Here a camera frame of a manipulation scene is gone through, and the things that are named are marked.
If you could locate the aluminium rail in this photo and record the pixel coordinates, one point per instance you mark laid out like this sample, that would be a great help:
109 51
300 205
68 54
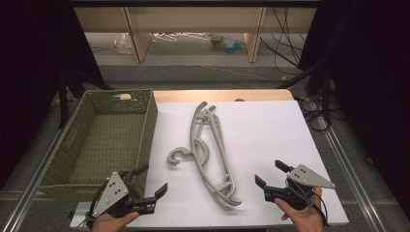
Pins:
354 180
29 193

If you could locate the grey plastic hanger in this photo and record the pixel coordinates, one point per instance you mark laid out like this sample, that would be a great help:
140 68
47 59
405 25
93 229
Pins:
222 141
180 149

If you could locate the beige wooden shelf unit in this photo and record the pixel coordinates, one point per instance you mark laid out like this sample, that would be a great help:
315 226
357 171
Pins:
193 19

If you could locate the colourful plastic toys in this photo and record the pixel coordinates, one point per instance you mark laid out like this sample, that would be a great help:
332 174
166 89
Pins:
227 45

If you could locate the green woven basket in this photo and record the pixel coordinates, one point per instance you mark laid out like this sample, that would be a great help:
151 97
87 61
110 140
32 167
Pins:
106 141

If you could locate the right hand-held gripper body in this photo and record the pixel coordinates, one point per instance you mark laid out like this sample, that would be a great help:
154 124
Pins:
306 177

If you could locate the person's left hand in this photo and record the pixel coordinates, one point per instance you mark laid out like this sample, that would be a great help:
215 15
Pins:
111 223

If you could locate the black curtain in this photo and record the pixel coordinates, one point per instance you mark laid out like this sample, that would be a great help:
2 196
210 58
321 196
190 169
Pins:
32 80
370 80

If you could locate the clear plastic bag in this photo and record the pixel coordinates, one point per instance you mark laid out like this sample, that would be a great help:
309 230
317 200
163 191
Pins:
123 43

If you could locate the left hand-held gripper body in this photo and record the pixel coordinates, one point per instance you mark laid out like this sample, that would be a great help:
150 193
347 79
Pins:
111 193

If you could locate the white hangers on floor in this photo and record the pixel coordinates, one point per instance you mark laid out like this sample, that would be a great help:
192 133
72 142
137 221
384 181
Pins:
167 37

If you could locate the person's right hand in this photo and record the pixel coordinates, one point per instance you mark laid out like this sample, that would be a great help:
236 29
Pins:
306 220

